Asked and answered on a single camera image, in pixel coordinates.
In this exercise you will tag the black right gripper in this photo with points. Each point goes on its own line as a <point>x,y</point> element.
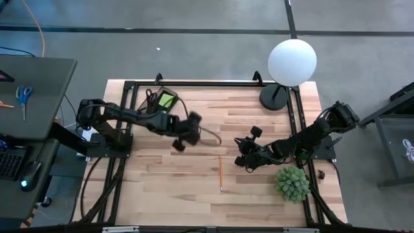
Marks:
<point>255,153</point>

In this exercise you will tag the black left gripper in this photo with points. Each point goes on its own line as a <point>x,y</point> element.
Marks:
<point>191,131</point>

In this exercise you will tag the orange pencil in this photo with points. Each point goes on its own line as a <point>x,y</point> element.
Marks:
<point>221,174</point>

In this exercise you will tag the green sticky note pad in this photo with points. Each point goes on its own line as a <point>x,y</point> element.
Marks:
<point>166,100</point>

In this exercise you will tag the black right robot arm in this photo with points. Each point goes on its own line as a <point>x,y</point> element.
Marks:
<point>310,137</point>

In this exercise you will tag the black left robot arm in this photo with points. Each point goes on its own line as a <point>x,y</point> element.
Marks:
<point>136,118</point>

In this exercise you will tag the black mesh desk organizer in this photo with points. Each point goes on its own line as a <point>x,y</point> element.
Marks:
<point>176,97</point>

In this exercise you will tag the green artificial plant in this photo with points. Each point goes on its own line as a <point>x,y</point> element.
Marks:
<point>292,184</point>

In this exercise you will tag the small brown object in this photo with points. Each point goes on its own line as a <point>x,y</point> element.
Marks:
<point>321,174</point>

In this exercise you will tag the white globe table lamp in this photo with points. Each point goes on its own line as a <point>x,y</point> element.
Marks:
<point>291,63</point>

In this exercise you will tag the white box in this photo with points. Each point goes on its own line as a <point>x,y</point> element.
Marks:
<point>89,132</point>

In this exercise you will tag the black metal cart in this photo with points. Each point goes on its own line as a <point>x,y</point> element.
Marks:
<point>388,106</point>

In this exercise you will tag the grey side table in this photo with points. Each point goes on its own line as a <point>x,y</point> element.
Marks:
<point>48,97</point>

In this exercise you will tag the black round caster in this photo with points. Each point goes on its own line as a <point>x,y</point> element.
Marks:
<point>47,202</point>

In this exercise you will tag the black computer mouse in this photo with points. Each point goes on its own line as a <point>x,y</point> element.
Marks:
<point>30,176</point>

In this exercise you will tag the black keyboard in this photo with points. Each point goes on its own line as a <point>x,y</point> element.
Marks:
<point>11,163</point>

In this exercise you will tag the orange pen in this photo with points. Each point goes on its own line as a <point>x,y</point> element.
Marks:
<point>8,105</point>

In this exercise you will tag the dark computer desk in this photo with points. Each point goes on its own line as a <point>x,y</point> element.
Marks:
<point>13,200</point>

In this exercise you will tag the red and black tablet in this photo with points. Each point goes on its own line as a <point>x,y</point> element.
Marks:
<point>4,77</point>

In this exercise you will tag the black aluminium table frame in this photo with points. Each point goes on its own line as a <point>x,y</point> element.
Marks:
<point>210,83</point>

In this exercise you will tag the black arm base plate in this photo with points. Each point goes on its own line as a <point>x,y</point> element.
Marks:
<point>326,150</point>
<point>97,152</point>

